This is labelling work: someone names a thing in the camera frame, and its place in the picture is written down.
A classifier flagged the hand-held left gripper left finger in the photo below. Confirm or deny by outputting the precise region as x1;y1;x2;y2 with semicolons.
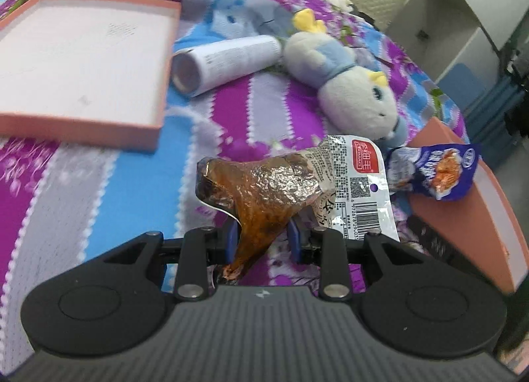
103;223;240;301

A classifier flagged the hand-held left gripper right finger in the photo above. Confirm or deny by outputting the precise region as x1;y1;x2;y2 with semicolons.
287;219;422;301

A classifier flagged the brown drumstick snack packet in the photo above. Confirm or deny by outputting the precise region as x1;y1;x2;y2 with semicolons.
195;135;401;284

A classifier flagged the purple snack packet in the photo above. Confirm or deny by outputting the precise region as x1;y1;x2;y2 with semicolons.
386;143;482;202

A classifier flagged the orange box lid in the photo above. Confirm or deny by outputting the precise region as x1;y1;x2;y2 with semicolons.
403;118;521;294
0;0;183;154

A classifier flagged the purple floral printed blanket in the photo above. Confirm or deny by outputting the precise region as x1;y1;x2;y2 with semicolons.
0;0;469;366

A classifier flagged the grey and blue plush toy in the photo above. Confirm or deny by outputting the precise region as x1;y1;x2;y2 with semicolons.
282;8;408;147

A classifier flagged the white spray can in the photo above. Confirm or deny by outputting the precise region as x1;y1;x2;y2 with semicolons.
171;34;284;97

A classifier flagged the blue curtain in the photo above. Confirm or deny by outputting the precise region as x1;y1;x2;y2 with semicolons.
463;80;529;172

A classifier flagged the black hanging coat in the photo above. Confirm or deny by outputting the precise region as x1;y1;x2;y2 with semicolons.
502;47;529;139

